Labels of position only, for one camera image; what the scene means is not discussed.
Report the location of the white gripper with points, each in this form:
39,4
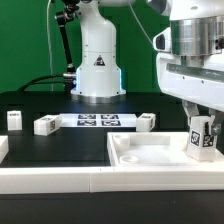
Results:
201,85

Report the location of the white square tabletop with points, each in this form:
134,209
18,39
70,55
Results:
153,149

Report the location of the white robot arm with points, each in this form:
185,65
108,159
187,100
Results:
190,54

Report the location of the white fiducial marker sheet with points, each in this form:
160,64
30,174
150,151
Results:
98,120

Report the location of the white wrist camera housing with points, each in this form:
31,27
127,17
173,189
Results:
162,41

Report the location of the white U-shaped fence wall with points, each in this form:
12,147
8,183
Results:
111,178

